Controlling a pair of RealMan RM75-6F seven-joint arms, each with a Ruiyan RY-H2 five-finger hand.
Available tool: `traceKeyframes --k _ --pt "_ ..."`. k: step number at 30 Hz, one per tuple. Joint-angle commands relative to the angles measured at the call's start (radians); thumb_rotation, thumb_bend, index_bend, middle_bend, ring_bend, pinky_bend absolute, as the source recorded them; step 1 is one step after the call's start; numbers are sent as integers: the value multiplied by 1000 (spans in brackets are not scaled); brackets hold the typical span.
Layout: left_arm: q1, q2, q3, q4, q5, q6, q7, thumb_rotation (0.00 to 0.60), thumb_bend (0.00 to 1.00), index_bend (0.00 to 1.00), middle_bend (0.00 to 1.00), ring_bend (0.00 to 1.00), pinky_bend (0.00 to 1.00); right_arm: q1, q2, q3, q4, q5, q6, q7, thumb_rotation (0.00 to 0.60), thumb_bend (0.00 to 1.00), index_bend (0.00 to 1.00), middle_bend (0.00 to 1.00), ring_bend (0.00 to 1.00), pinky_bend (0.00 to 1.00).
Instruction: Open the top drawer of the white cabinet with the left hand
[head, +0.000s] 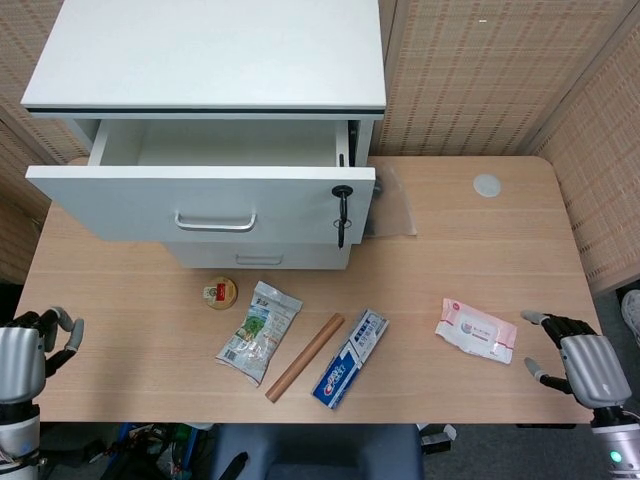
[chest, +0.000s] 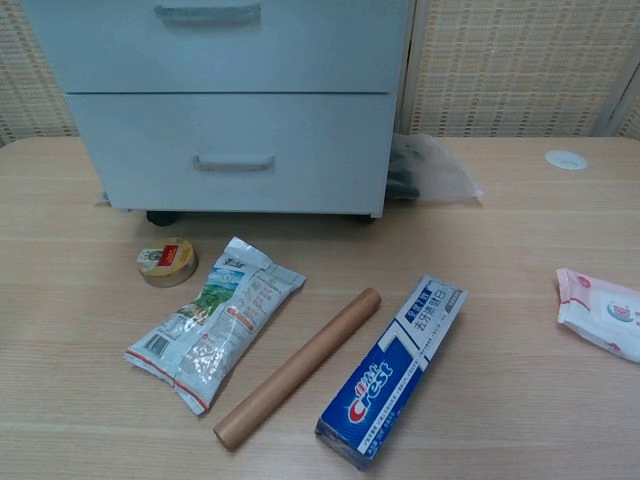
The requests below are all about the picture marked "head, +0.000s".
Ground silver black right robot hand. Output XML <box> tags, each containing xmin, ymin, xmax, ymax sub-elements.
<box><xmin>519</xmin><ymin>309</ymin><xmax>633</xmax><ymax>413</ymax></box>

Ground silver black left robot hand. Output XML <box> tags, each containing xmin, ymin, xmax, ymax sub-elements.
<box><xmin>0</xmin><ymin>305</ymin><xmax>86</xmax><ymax>407</ymax></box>

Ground white drawer with key lock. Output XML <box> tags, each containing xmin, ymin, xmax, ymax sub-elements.
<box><xmin>25</xmin><ymin>118</ymin><xmax>378</xmax><ymax>247</ymax></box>

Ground white three-drawer cabinet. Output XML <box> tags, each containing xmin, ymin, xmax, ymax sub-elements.
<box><xmin>20</xmin><ymin>0</ymin><xmax>388</xmax><ymax>272</ymax></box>

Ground white shoe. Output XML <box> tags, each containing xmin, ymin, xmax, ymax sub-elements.
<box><xmin>621</xmin><ymin>289</ymin><xmax>640</xmax><ymax>347</ymax></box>

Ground pink wet wipes pack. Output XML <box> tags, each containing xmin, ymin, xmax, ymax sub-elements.
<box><xmin>433</xmin><ymin>297</ymin><xmax>519</xmax><ymax>366</ymax></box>

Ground woven rattan partition screen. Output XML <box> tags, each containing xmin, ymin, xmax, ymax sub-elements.
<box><xmin>0</xmin><ymin>0</ymin><xmax>91</xmax><ymax>284</ymax></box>
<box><xmin>368</xmin><ymin>0</ymin><xmax>624</xmax><ymax>158</ymax></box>
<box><xmin>528</xmin><ymin>0</ymin><xmax>640</xmax><ymax>297</ymax></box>

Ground white round table grommet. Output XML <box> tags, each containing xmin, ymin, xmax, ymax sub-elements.
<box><xmin>472</xmin><ymin>172</ymin><xmax>503</xmax><ymax>199</ymax></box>

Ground round yellow tin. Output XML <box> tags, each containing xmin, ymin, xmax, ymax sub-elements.
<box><xmin>202</xmin><ymin>276</ymin><xmax>239</xmax><ymax>312</ymax></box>

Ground white green snack bag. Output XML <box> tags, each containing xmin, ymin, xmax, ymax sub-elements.
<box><xmin>215</xmin><ymin>280</ymin><xmax>305</xmax><ymax>389</ymax></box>

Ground blue Crest toothpaste box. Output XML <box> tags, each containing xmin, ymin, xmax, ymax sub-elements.
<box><xmin>311</xmin><ymin>308</ymin><xmax>392</xmax><ymax>412</ymax></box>

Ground wooden rolling pin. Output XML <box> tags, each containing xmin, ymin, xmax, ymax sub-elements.
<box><xmin>264</xmin><ymin>312</ymin><xmax>347</xmax><ymax>404</ymax></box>

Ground dark blue seat base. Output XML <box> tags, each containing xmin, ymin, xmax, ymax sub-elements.
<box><xmin>208</xmin><ymin>423</ymin><xmax>427</xmax><ymax>480</ymax></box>

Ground black key in lock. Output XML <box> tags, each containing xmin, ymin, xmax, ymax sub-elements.
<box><xmin>330</xmin><ymin>184</ymin><xmax>354</xmax><ymax>250</ymax></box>

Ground colourful wire bundle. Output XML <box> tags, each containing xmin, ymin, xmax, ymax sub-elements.
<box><xmin>84</xmin><ymin>422</ymin><xmax>217</xmax><ymax>480</ymax></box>

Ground white drawer with silver handle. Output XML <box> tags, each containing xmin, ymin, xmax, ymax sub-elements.
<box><xmin>169</xmin><ymin>241</ymin><xmax>353</xmax><ymax>272</ymax></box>

